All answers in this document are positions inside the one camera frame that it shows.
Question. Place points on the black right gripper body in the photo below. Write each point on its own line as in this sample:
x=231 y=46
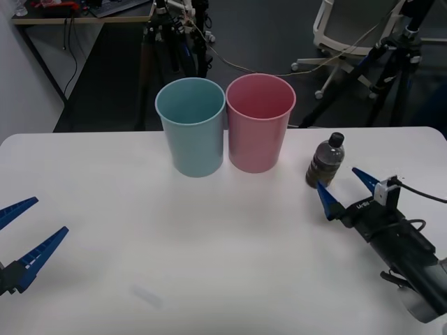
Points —
x=366 y=218

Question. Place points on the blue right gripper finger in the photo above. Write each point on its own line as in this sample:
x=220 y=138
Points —
x=366 y=179
x=330 y=202

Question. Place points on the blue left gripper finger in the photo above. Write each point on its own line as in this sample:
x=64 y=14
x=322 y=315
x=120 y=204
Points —
x=17 y=209
x=42 y=253

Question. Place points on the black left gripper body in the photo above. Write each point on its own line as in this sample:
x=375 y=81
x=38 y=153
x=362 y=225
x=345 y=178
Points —
x=4 y=281

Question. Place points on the dark liquid plastic bottle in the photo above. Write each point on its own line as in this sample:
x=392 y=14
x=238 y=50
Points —
x=324 y=160

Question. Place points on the pink plastic bin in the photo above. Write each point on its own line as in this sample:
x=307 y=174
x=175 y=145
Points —
x=255 y=146

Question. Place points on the pale blue plastic bin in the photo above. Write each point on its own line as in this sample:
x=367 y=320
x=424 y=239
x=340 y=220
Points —
x=195 y=146

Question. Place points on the white office chair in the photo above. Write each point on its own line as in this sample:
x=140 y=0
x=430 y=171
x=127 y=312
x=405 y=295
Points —
x=349 y=21

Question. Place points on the dark desk with wood edge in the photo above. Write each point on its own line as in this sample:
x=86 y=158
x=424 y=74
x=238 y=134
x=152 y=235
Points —
x=70 y=14

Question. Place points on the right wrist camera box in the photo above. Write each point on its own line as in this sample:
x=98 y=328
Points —
x=382 y=190

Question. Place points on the black camera tripod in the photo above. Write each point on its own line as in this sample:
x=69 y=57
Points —
x=406 y=38
x=174 y=52
x=146 y=87

